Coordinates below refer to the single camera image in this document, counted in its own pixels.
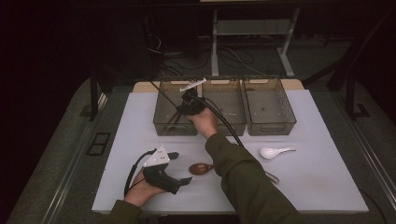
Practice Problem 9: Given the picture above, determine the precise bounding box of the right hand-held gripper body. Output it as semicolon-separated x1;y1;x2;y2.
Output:
179;77;208;117

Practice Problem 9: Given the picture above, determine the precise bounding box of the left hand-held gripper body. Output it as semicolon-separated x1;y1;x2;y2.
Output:
142;145;182;195

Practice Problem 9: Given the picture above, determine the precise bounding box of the smoky clear plastic bin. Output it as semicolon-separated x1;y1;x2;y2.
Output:
201;77;248;137
152;77;199;137
242;77;297;137

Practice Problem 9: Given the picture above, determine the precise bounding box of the brown wooden spoon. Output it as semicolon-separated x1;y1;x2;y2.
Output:
189;162;215;176

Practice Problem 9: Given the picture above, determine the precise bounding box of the black chopstick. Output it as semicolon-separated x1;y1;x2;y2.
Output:
149;80;181;110
150;80;182;110

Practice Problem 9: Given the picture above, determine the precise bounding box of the white ceramic spoon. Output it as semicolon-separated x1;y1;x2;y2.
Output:
260;146;297;161

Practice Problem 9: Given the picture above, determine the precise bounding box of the person's right hand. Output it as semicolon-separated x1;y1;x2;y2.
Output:
187;108;219;140

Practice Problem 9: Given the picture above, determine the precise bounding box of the person's left hand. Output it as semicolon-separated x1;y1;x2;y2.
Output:
123;169;166;208

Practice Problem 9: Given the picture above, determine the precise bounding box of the white metal stand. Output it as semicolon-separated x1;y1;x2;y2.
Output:
210;7;302;78

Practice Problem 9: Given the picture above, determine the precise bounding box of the dark slanted stand leg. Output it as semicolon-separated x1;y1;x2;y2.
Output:
302;12;393;88

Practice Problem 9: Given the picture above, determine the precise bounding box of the black metal stand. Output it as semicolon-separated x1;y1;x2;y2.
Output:
345;74;372;120

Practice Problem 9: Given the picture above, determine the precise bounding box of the left hand-held gripper cable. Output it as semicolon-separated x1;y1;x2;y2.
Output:
123;148;157;198

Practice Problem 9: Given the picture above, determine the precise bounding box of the hand-held gripper cable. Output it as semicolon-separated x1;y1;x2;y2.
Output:
191;94;246;147
123;148;157;198

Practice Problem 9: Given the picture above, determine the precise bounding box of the right hand-held gripper cable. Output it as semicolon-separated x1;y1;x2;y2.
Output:
191;94;246;147

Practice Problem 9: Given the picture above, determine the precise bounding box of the bundle of floor cables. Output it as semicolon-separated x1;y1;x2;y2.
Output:
146;34;269;77

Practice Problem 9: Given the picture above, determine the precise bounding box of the metal rail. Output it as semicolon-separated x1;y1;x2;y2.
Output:
334;96;396;200
40;92;108;224

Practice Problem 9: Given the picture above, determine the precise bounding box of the black floor cable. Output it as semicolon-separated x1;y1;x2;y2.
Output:
358;187;390;224

